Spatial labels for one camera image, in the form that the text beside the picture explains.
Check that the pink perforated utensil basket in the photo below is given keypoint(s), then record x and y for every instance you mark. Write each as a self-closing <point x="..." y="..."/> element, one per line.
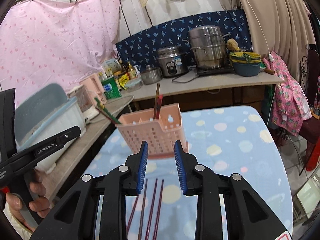
<point x="160" y="137"/>

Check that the clear plastic floor box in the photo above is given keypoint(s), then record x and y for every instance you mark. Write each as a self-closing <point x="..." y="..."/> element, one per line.
<point x="308" y="197"/>

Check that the yellow snack packet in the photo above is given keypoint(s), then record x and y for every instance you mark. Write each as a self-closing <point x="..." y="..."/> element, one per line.
<point x="123" y="82"/>

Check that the brown loofah sponge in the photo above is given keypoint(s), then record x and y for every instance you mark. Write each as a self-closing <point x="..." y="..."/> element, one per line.
<point x="232" y="45"/>

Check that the large steel steamer pot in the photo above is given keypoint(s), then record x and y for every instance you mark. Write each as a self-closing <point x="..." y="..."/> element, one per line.
<point x="208" y="47"/>

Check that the clear lidded food container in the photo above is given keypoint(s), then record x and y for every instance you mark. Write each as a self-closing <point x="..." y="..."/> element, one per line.
<point x="133" y="84"/>

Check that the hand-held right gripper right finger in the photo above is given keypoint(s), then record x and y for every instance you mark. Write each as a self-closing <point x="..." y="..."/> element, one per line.
<point x="180" y="170"/>

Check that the beige curtain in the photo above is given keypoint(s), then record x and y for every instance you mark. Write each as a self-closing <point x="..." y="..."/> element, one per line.
<point x="272" y="10"/>

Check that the navy floral cloth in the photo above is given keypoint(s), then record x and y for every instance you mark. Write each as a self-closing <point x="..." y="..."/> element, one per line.
<point x="150" y="37"/>

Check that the black induction cooker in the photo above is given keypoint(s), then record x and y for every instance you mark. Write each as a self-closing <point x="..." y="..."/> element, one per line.
<point x="215" y="70"/>

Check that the wooden side counter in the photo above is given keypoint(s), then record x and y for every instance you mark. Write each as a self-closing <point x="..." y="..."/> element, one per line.
<point x="75" y="155"/>

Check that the dark red chopstick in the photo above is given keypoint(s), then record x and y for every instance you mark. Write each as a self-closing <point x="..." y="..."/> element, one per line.
<point x="132" y="215"/>
<point x="110" y="117"/>

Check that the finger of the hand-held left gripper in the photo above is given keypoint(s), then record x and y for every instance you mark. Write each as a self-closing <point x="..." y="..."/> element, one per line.
<point x="68" y="135"/>

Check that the blue basin stack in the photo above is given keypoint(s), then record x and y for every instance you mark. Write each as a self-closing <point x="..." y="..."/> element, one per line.
<point x="246" y="66"/>

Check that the light stone counter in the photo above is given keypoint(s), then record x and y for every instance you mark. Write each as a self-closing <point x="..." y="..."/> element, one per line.
<point x="200" y="85"/>

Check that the small steel pot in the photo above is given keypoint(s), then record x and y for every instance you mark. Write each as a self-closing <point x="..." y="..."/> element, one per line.
<point x="151" y="76"/>

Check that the green chopstick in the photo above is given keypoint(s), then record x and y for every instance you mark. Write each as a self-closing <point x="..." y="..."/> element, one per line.
<point x="101" y="104"/>

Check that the brown sauce bottle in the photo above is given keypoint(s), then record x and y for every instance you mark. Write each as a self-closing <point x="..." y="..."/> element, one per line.
<point x="130" y="71"/>

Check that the steel rice cooker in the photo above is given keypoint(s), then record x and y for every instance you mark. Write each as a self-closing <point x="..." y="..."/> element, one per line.
<point x="172" y="62"/>

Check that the pink pineapple print garment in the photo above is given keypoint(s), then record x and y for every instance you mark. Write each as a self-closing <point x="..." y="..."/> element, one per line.
<point x="287" y="97"/>

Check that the white dish drainer tub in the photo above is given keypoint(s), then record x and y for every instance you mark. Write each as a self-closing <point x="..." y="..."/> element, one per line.
<point x="45" y="120"/>

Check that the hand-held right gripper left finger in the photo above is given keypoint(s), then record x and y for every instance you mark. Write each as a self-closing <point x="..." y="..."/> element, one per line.
<point x="142" y="170"/>

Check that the person's left hand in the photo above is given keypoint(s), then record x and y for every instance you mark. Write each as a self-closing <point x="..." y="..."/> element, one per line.
<point x="42" y="208"/>

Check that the pink electric kettle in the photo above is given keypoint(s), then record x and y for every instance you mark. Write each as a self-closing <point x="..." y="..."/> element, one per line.
<point x="93" y="88"/>

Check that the blue dotted tablecloth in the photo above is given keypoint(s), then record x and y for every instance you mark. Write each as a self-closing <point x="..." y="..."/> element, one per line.
<point x="225" y="155"/>

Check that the maroon chopstick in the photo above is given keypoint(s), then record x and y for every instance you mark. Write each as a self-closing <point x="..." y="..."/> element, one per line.
<point x="159" y="210"/>
<point x="151" y="210"/>

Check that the pink dotted curtain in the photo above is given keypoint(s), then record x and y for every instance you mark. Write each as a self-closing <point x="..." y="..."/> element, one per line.
<point x="55" y="45"/>

